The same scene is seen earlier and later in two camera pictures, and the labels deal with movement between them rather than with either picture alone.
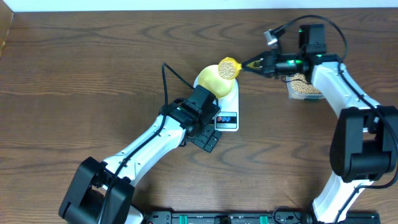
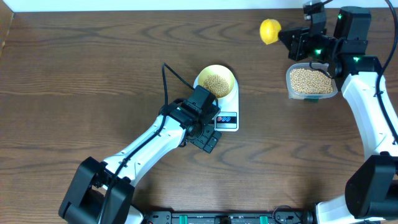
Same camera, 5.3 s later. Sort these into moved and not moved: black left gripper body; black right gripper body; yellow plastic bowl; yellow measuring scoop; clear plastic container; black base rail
Moved: black right gripper body; yellow measuring scoop
Not moved: black left gripper body; black base rail; yellow plastic bowl; clear plastic container
